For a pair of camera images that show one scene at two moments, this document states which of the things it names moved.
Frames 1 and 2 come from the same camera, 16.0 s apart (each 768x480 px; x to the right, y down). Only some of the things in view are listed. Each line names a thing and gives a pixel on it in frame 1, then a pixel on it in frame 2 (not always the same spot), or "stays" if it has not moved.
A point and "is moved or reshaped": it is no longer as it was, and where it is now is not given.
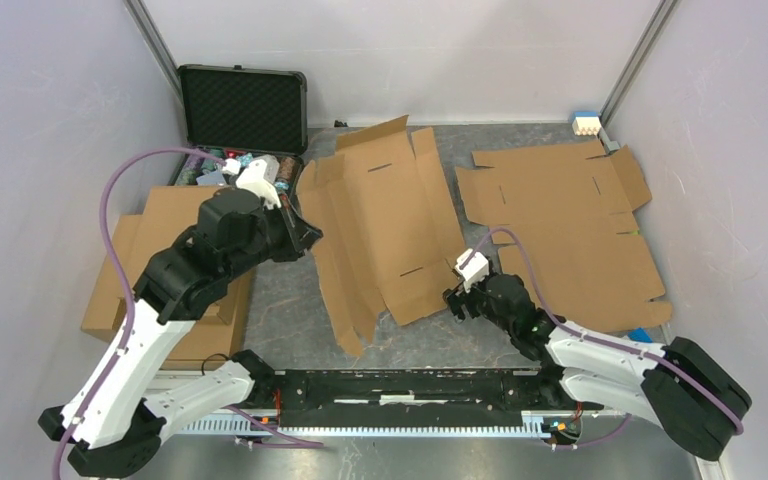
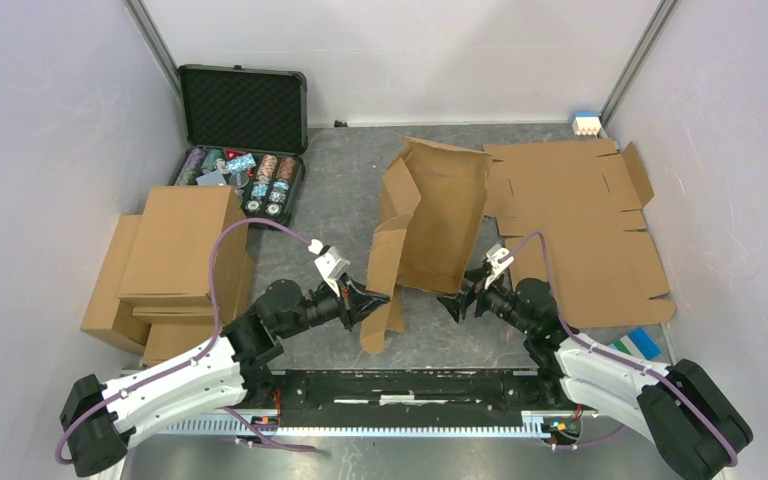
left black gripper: x=299 y=240 → x=351 y=298
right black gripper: x=454 y=301 stays
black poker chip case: x=243 y=113 stays
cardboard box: x=389 y=229 is moved or reshaped
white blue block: x=586 y=123 stays
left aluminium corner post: x=156 y=43 stays
